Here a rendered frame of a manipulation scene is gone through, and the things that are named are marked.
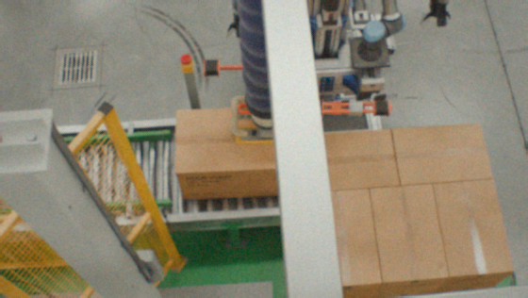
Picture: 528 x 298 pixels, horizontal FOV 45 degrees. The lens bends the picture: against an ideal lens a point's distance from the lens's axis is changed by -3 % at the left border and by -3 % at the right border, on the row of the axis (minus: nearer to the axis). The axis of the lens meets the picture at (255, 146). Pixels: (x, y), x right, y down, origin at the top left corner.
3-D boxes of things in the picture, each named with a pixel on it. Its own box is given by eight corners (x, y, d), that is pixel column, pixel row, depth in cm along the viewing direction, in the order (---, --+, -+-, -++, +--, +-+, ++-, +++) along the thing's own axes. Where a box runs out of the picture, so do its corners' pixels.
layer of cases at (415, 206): (309, 304, 407) (313, 289, 371) (296, 161, 451) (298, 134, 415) (493, 288, 408) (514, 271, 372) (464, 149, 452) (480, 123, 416)
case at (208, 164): (184, 199, 397) (174, 173, 361) (184, 140, 414) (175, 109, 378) (282, 195, 396) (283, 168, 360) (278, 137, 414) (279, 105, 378)
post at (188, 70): (198, 142, 475) (181, 67, 385) (197, 134, 478) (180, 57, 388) (206, 141, 475) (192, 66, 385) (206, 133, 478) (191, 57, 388)
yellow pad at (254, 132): (236, 144, 349) (235, 140, 344) (236, 127, 353) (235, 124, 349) (299, 143, 348) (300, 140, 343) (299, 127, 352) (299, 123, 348)
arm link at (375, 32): (356, 39, 375) (359, 24, 363) (374, 28, 378) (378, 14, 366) (370, 53, 370) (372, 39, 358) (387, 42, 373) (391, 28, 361)
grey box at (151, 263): (119, 282, 281) (103, 263, 254) (119, 271, 283) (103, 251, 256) (163, 280, 281) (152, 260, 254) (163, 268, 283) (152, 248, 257)
